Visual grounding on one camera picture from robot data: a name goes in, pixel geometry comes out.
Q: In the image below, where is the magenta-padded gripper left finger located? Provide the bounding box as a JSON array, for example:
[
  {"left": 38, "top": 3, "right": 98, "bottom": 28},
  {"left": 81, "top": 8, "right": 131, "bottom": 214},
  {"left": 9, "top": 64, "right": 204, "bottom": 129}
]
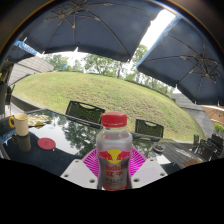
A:
[{"left": 59, "top": 148, "right": 101, "bottom": 190}]

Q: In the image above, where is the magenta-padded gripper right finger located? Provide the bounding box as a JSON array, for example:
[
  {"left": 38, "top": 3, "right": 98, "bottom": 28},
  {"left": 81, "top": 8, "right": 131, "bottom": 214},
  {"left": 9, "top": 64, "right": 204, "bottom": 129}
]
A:
[{"left": 129, "top": 147, "right": 169, "bottom": 190}]

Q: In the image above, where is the red-capped clear drink bottle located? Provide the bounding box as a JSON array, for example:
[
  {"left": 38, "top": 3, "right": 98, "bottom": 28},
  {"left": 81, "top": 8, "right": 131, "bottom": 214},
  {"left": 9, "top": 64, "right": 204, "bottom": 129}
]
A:
[{"left": 95, "top": 112, "right": 134, "bottom": 192}]

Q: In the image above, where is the small round ashtray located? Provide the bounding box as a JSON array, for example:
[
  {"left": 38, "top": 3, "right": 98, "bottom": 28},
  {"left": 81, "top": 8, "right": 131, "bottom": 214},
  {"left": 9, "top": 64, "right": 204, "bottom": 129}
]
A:
[{"left": 152, "top": 143, "right": 166, "bottom": 154}]

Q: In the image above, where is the dark slatted table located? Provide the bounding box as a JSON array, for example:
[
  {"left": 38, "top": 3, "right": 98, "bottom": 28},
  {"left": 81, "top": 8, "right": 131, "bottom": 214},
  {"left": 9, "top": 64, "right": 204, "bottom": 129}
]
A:
[{"left": 156, "top": 139, "right": 208, "bottom": 169}]

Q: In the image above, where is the flat round red coaster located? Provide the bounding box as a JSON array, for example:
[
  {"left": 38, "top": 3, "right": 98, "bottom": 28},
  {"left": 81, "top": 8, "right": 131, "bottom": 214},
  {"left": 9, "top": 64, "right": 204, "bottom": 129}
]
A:
[{"left": 37, "top": 137, "right": 57, "bottom": 151}]

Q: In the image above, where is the black mesh patio chair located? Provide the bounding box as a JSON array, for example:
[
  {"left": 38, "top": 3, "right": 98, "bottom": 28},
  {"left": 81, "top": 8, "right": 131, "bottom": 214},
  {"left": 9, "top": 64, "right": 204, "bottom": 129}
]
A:
[
  {"left": 134, "top": 118, "right": 165, "bottom": 138},
  {"left": 65, "top": 100, "right": 106, "bottom": 125}
]

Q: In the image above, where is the group of dark patio chairs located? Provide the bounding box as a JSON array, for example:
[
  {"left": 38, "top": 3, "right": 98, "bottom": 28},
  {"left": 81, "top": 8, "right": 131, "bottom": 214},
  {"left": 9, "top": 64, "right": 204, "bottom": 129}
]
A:
[{"left": 191, "top": 133, "right": 224, "bottom": 161}]

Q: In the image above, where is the grey-roofed building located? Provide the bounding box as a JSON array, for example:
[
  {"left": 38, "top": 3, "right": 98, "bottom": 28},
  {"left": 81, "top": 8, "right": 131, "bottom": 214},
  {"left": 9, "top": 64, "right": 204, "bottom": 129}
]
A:
[
  {"left": 8, "top": 55, "right": 55, "bottom": 86},
  {"left": 171, "top": 93, "right": 214, "bottom": 138}
]

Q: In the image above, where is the navy umbrella with blue rim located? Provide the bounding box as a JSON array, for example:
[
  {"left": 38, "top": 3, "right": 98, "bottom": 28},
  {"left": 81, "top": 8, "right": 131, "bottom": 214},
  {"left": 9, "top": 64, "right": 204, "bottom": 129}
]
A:
[{"left": 4, "top": 39, "right": 39, "bottom": 64}]

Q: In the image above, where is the cream mug with yellow handle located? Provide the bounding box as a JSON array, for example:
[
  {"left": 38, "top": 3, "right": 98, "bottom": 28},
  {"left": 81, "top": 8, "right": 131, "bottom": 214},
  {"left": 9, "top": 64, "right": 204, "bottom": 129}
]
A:
[{"left": 8, "top": 112, "right": 30, "bottom": 137}]

